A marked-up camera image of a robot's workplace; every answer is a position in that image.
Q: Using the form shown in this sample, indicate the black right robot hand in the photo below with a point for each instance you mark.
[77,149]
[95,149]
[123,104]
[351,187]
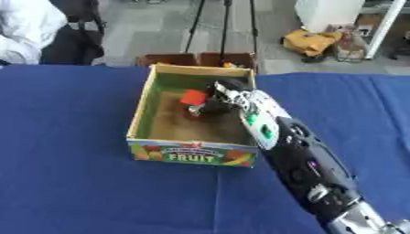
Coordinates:
[221,100]

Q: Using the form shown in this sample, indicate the red block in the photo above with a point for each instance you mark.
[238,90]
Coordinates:
[192,97]

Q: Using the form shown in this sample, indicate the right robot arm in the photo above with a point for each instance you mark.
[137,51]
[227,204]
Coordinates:
[299,146]

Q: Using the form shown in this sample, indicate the brown cardboard box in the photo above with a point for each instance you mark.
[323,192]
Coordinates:
[168,59]
[227,59]

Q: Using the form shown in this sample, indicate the cardboard box with green inside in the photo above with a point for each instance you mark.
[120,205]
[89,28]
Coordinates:
[181,128]

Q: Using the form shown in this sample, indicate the black tripod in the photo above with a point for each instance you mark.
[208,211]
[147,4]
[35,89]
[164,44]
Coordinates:
[224,27]

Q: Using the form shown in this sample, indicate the yellow bag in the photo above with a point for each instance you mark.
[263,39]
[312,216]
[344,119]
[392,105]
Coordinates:
[309,41]

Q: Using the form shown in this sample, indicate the white cabinet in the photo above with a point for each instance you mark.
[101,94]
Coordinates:
[328,13]

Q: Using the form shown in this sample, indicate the person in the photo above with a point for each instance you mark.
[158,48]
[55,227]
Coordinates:
[24,30]

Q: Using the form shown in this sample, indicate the white post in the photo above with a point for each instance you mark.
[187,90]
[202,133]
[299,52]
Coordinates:
[385,27]

